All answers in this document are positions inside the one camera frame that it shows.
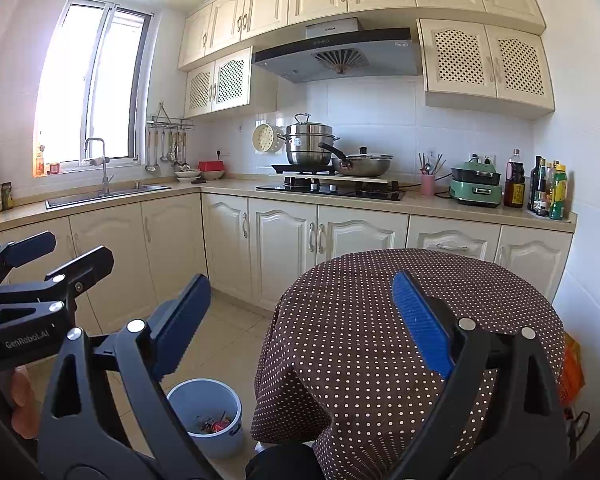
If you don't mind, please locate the slim dark glass bottle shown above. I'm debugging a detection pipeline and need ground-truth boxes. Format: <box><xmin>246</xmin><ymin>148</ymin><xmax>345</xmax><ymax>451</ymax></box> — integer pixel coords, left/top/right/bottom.
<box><xmin>528</xmin><ymin>155</ymin><xmax>543</xmax><ymax>212</ymax></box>

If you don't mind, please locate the sliding kitchen window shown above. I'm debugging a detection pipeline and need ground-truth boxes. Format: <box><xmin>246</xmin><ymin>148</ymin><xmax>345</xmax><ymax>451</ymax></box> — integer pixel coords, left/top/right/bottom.
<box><xmin>35</xmin><ymin>0</ymin><xmax>153</xmax><ymax>176</ymax></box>

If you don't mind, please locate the dark cloth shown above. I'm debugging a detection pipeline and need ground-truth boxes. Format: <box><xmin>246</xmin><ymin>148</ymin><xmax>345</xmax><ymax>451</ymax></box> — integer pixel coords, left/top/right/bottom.
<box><xmin>245</xmin><ymin>442</ymin><xmax>326</xmax><ymax>480</ymax></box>

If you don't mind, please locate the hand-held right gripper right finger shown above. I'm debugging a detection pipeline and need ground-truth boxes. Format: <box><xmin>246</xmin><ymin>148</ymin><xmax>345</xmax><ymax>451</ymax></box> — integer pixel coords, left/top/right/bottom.
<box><xmin>387</xmin><ymin>270</ymin><xmax>568</xmax><ymax>480</ymax></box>

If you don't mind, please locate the steel wall utensil rack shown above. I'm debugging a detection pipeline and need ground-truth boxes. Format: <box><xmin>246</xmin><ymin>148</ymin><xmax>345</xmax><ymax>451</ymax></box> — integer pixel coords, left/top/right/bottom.
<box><xmin>146</xmin><ymin>102</ymin><xmax>196</xmax><ymax>133</ymax></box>

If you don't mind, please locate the person's left hand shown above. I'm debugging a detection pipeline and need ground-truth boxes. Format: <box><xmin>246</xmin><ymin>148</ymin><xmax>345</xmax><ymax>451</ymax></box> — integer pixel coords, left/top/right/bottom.
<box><xmin>7</xmin><ymin>366</ymin><xmax>41</xmax><ymax>441</ymax></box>

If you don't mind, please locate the large soy sauce bottle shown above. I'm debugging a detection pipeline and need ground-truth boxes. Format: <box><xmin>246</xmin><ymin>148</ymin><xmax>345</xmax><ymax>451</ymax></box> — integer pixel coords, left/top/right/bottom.
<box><xmin>503</xmin><ymin>148</ymin><xmax>526</xmax><ymax>209</ymax></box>

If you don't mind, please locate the steel wok with lid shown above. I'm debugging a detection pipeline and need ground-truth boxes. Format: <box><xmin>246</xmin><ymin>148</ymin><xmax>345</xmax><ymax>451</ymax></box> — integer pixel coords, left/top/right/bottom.
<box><xmin>318</xmin><ymin>142</ymin><xmax>394</xmax><ymax>177</ymax></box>

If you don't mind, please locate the brown polka dot tablecloth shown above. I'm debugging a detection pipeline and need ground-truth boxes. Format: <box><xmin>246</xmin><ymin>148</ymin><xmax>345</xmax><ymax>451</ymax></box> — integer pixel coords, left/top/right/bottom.
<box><xmin>250</xmin><ymin>248</ymin><xmax>566</xmax><ymax>480</ymax></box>

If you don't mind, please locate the black gas stove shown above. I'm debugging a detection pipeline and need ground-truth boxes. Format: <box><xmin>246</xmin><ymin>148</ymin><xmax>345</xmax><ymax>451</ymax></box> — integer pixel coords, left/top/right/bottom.
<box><xmin>256</xmin><ymin>164</ymin><xmax>406</xmax><ymax>202</ymax></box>

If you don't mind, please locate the cream perforated round tray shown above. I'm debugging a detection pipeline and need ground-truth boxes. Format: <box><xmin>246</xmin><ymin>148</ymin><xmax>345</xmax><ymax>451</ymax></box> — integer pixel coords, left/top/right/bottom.
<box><xmin>252</xmin><ymin>123</ymin><xmax>287</xmax><ymax>154</ymax></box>

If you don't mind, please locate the orange plastic bag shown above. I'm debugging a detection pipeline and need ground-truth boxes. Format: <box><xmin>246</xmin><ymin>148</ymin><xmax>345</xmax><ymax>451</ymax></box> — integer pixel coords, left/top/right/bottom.
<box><xmin>557</xmin><ymin>332</ymin><xmax>586</xmax><ymax>406</ymax></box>

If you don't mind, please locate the blue and white bin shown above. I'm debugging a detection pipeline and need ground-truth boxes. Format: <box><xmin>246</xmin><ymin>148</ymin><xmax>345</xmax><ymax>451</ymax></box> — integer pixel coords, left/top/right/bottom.
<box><xmin>166</xmin><ymin>379</ymin><xmax>245</xmax><ymax>459</ymax></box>

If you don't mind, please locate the green bottle yellow cap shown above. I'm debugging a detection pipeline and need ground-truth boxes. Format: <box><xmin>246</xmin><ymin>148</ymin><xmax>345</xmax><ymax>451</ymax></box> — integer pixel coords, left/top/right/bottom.
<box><xmin>550</xmin><ymin>162</ymin><xmax>568</xmax><ymax>221</ymax></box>

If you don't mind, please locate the grey range hood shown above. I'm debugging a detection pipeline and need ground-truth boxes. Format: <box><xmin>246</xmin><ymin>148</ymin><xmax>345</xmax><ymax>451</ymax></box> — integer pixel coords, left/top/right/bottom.
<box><xmin>251</xmin><ymin>17</ymin><xmax>423</xmax><ymax>84</ymax></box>

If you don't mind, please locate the green electric cooker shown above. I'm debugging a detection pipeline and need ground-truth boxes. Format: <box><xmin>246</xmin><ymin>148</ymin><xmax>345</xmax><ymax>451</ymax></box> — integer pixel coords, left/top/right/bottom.
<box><xmin>449</xmin><ymin>160</ymin><xmax>502</xmax><ymax>208</ymax></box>

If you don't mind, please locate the steel kitchen sink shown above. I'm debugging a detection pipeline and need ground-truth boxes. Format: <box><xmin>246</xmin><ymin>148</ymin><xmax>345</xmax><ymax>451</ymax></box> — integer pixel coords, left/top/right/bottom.
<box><xmin>45</xmin><ymin>184</ymin><xmax>172</xmax><ymax>210</ymax></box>

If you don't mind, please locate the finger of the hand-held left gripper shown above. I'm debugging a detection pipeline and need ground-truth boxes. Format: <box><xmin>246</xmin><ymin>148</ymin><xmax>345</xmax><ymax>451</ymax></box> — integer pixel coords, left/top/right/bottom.
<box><xmin>0</xmin><ymin>231</ymin><xmax>57</xmax><ymax>288</ymax></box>
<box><xmin>0</xmin><ymin>246</ymin><xmax>115</xmax><ymax>328</ymax></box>

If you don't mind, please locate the steel sink faucet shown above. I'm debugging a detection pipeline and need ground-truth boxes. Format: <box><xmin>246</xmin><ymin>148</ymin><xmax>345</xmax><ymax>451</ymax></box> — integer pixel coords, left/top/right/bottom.
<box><xmin>82</xmin><ymin>137</ymin><xmax>112</xmax><ymax>196</ymax></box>

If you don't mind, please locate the dark bottle with label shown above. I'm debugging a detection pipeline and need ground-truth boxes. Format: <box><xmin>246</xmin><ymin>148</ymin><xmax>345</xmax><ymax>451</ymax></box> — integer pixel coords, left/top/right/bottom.
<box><xmin>535</xmin><ymin>158</ymin><xmax>552</xmax><ymax>217</ymax></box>

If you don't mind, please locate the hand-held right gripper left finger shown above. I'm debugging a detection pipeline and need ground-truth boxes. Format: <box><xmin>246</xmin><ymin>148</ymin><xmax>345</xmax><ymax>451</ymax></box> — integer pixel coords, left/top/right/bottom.
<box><xmin>36</xmin><ymin>274</ymin><xmax>221</xmax><ymax>480</ymax></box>

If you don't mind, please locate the small lattice door cabinet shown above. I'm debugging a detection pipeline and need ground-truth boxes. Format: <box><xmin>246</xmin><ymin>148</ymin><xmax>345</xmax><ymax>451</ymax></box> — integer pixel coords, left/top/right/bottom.
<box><xmin>184</xmin><ymin>46</ymin><xmax>278</xmax><ymax>120</ymax></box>

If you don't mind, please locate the large lattice door cabinet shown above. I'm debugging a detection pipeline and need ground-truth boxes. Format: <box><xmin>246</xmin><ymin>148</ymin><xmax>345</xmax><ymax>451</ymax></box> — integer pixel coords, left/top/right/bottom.
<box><xmin>417</xmin><ymin>19</ymin><xmax>556</xmax><ymax>121</ymax></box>

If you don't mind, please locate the steel steamer pot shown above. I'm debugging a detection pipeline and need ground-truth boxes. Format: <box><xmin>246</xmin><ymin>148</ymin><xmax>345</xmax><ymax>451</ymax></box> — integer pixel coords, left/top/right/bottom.
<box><xmin>280</xmin><ymin>113</ymin><xmax>341</xmax><ymax>167</ymax></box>

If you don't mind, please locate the black cable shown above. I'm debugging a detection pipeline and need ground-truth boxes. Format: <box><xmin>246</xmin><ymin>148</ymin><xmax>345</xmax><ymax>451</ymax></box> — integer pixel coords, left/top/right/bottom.
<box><xmin>567</xmin><ymin>410</ymin><xmax>592</xmax><ymax>456</ymax></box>

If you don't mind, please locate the hanging steel skimmer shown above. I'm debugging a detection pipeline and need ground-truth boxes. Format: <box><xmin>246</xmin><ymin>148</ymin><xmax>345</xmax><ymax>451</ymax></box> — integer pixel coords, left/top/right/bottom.
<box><xmin>172</xmin><ymin>132</ymin><xmax>191</xmax><ymax>170</ymax></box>

